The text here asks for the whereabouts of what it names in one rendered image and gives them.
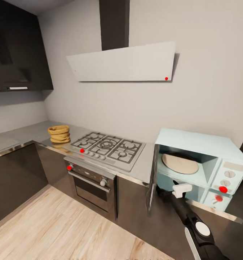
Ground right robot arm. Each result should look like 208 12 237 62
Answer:
156 180 230 260

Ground microwave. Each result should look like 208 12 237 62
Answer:
145 127 243 217

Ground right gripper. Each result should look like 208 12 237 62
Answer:
156 180 188 213

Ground popcorn bag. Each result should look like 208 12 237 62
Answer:
48 125 70 143

